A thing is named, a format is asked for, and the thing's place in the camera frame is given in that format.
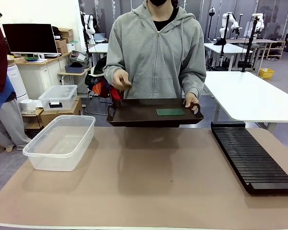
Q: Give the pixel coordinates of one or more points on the dark brown serving tray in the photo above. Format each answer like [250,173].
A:
[134,115]

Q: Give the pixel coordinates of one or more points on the plain green PCB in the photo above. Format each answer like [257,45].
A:
[170,112]

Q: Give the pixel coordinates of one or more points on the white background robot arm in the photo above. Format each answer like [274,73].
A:
[260,22]
[232,22]
[90,24]

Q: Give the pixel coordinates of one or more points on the person's right forearm grey sleeve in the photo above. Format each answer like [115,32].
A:
[108,73]

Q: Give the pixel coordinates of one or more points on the person's left forearm grey sleeve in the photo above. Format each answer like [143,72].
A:
[194,83]

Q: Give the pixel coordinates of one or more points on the person's right hand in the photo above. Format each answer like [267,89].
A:
[122,80]

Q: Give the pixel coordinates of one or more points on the person's left hand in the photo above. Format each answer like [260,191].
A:
[190,99]

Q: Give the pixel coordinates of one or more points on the black computer monitor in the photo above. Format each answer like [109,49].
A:
[28,38]

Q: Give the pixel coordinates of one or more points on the green round dish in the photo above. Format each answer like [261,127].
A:
[31,58]

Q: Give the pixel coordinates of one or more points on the small cardboard box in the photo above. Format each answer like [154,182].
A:
[66,32]
[63,49]
[61,43]

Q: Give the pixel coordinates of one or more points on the white air purifier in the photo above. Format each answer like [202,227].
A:
[18,83]

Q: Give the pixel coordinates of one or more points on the white cabinet desk wooden top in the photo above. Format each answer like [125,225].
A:
[36,76]

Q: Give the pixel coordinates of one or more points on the white box teal label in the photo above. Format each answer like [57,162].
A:
[71,46]

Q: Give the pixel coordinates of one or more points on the grey tool case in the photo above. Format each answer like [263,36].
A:
[79,57]

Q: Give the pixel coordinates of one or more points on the small white round device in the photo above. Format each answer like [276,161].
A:
[27,105]

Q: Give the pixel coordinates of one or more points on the grey plastic bin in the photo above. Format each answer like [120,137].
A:
[74,69]

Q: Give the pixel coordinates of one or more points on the small wooden side table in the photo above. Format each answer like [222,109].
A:
[74,74]

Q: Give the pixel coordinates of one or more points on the clear lidded storage box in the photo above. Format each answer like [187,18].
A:
[57,98]

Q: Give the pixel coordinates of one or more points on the white background table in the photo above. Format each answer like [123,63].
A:
[98,48]
[228,49]

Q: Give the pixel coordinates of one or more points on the low wooden black-framed stool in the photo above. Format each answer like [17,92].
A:
[33,119]

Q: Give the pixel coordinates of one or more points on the chair with piled clothes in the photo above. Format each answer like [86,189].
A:
[98,81]

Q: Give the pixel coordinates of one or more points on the large cardboard box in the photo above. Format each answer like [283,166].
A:
[69,113]

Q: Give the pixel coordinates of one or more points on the clear plastic tub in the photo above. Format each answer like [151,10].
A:
[50,165]

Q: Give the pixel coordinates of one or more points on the person in grey hoodie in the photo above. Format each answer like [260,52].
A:
[153,48]

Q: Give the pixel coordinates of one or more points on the black tripod stand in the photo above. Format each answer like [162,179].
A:
[223,40]

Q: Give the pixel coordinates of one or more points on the large white table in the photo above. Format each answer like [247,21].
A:
[249,95]

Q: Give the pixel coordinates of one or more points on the yellow plastic basket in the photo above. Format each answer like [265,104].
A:
[266,73]

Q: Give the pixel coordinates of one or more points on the wooden shelf unit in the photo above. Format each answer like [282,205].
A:
[273,49]

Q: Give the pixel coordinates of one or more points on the black slotted PCB rack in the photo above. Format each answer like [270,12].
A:
[249,158]

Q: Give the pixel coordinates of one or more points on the black camera stand pole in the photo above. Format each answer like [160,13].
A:
[250,43]

